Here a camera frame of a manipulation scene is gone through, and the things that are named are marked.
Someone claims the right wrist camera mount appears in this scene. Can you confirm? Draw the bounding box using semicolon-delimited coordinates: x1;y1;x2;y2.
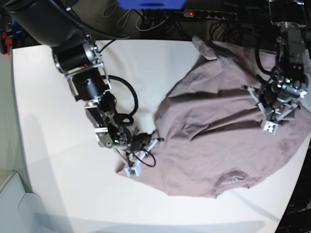
112;137;164;177

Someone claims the red black clamp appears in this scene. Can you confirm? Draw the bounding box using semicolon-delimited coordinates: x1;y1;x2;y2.
0;27;13;56

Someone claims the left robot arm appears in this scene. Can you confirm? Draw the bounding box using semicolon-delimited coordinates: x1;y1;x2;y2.
259;0;309;117

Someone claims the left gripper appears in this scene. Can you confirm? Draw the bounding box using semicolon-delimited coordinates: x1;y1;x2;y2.
257;84;296;117

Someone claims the black power strip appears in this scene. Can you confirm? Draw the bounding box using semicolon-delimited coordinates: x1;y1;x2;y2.
183;9;238;22

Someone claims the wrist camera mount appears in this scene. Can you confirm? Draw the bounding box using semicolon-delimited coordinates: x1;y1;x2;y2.
112;137;164;177
241;85;300;134

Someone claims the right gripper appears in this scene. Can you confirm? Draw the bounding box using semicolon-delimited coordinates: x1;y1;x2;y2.
116;128;153;158

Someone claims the blue box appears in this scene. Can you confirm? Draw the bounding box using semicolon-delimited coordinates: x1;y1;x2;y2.
117;0;186;9

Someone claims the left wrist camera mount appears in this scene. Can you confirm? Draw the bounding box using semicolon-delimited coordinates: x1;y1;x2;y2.
241;85;300;134

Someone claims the pink t-shirt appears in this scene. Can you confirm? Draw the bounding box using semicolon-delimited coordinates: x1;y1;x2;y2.
132;36;311;198

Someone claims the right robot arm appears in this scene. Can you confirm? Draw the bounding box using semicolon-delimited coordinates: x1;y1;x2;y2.
0;0;157;160

